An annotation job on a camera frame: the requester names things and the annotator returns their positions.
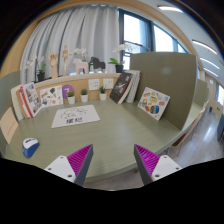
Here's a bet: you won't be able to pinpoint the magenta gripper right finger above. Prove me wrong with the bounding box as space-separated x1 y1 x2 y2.
134 144 181 185

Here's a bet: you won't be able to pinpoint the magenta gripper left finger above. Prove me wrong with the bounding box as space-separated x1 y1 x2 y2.
45 144 93 186

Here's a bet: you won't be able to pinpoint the blue and white mouse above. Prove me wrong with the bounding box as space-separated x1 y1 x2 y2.
22 138 39 158

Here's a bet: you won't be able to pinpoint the white paper with drawing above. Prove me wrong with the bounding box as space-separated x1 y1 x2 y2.
51 105 100 128

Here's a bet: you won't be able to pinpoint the wooden chair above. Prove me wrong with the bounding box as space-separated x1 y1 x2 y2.
167 108 205 157

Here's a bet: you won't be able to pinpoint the colourful picture board right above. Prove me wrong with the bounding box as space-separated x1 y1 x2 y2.
138 87 170 121

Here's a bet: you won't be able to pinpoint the small potted plant left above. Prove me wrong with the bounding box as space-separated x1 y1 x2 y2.
67 91 75 105

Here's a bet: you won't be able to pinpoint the small potted plant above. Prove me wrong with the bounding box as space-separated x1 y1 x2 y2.
81 89 88 103
99 86 107 101
67 91 75 105

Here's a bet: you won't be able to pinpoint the small potted plant middle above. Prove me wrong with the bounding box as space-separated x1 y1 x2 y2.
81 89 88 103

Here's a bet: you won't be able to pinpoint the sticker picture card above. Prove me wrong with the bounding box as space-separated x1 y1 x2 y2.
40 85 63 107

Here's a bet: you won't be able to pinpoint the beige card sign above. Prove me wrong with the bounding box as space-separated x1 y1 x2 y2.
0 107 18 143

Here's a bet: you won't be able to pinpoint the small potted plant right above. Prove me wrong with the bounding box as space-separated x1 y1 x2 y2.
99 86 107 101

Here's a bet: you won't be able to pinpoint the purple round sign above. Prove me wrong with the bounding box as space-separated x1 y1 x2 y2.
62 84 75 99

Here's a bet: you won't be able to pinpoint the black book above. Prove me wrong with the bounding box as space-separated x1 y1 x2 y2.
110 72 133 104

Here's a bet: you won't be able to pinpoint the red and white magazine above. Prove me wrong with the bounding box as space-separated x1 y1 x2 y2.
20 82 42 118

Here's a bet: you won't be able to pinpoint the white leaning books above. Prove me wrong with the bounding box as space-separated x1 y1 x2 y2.
125 70 141 103

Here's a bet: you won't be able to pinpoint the green partition panel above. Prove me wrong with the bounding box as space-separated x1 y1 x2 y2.
130 52 197 130

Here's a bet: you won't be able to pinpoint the pink horse figure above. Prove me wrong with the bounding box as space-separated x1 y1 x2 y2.
73 58 89 74

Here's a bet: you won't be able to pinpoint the white orchid black pot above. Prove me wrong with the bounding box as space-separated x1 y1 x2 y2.
109 43 132 73

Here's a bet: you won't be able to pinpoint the black horse figure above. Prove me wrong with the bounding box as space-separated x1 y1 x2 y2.
90 56 106 70

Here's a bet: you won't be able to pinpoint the white orchid left pot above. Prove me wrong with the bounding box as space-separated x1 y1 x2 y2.
25 56 46 82

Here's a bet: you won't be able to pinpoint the wooden hand model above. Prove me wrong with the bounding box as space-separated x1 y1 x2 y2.
48 52 58 79

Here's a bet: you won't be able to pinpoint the wooden mannequin figure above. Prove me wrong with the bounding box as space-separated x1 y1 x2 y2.
62 46 72 72

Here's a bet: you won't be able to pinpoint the white orchid behind horse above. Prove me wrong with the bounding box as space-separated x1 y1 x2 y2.
73 48 87 62

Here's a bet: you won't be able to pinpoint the grey curtain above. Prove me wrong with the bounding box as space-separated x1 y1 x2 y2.
20 5 120 84

